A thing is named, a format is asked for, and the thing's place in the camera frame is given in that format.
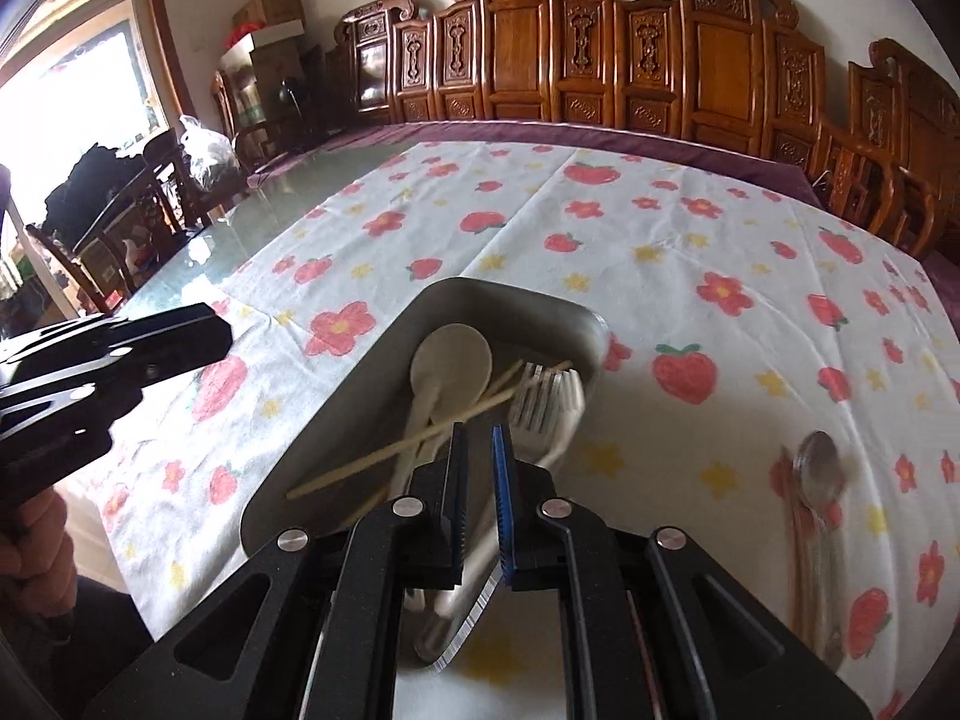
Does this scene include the metal spoon with face handle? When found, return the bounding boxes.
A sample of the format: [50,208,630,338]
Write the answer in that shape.
[791,431,844,673]

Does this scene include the light wooden chopstick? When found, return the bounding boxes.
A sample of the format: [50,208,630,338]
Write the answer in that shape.
[285,361,573,500]

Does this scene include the metal rectangular tray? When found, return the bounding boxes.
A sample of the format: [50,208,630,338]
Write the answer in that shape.
[241,278,610,667]

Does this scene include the purple sofa cushion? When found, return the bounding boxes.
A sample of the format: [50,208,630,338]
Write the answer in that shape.
[245,118,824,208]

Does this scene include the clear plastic bag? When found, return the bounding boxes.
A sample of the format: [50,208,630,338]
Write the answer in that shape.
[179,115,239,192]

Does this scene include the long carved wooden sofa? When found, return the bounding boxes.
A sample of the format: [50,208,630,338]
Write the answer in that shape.
[332,0,895,235]

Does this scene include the dark wooden dining chair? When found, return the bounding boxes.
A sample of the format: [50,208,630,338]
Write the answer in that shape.
[26,130,210,314]

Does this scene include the metal fork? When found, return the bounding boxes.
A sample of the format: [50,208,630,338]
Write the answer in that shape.
[413,362,555,663]

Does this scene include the person's left hand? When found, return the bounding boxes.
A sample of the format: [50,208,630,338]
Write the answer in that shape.
[2,488,78,617]

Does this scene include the white plastic soup spoon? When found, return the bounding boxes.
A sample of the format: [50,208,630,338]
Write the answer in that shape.
[389,322,495,496]

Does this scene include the stacked cardboard boxes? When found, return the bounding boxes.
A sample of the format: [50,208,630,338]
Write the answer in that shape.
[215,0,306,130]

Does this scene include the carved wooden armchair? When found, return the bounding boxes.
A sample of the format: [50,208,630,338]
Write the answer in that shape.
[848,37,958,260]

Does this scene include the brown chopstick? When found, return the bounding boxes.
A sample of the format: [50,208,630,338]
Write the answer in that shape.
[778,447,812,644]

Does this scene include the floral strawberry tablecloth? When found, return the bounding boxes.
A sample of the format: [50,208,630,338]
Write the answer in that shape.
[68,142,958,718]

